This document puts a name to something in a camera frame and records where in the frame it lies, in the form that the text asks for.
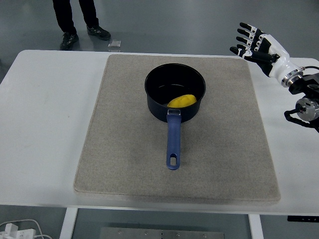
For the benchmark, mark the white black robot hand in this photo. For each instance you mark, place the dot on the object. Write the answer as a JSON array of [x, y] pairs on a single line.
[[279, 59]]

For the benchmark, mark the yellow potato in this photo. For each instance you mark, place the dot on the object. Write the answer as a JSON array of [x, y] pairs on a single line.
[[183, 100]]

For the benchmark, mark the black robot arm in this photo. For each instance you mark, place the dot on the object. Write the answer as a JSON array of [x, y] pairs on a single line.
[[306, 84]]

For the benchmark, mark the black table control panel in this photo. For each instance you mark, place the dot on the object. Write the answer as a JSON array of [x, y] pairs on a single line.
[[300, 218]]

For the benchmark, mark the silver floor socket plate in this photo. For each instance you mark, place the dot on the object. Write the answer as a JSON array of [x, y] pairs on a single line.
[[114, 43]]

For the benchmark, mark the beige grey felt mat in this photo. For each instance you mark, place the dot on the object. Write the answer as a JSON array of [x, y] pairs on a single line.
[[124, 149]]

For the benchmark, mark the grey metal plate with screws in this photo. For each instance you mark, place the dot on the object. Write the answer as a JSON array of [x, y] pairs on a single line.
[[162, 234]]

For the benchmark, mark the person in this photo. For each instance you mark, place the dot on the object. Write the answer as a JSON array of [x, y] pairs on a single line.
[[64, 15]]

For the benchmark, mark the white table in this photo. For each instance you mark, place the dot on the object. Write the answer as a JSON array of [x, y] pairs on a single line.
[[49, 124]]

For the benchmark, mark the white power adapter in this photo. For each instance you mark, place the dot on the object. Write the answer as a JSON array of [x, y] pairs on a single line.
[[17, 232]]

